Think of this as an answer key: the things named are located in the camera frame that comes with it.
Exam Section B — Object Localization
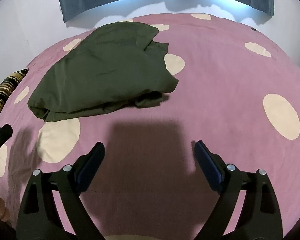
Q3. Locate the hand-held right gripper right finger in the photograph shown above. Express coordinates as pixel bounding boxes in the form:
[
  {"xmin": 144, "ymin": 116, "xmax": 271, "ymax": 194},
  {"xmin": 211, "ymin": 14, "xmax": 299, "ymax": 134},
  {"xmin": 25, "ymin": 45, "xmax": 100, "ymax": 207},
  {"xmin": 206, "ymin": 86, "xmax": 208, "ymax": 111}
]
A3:
[{"xmin": 194, "ymin": 141, "xmax": 283, "ymax": 240}]

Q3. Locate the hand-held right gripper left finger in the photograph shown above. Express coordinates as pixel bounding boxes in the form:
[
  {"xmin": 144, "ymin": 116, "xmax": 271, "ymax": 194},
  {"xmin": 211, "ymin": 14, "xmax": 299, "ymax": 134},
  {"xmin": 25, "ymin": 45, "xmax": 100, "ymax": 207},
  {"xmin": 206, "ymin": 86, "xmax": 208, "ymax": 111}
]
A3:
[{"xmin": 16, "ymin": 142, "xmax": 106, "ymax": 240}]

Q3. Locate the olive green zip jacket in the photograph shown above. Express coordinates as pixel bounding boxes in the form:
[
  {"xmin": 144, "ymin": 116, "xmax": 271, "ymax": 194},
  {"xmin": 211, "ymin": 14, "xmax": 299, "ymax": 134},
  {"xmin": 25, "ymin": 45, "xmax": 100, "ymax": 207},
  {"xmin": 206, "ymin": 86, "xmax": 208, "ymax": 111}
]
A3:
[{"xmin": 27, "ymin": 22, "xmax": 179, "ymax": 122}]

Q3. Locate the yellow black striped pillow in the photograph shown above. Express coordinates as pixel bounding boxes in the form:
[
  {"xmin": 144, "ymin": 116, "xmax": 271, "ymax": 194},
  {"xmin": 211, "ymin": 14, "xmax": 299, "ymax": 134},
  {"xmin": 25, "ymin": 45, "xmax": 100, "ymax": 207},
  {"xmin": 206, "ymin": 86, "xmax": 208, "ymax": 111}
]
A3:
[{"xmin": 0, "ymin": 68, "xmax": 29, "ymax": 122}]

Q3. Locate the pink polka dot bedsheet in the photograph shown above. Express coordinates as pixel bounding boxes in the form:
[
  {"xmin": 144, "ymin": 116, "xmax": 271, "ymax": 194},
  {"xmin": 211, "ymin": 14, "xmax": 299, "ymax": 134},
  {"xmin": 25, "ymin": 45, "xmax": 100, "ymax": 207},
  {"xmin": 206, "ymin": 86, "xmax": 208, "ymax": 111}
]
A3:
[{"xmin": 0, "ymin": 13, "xmax": 300, "ymax": 240}]

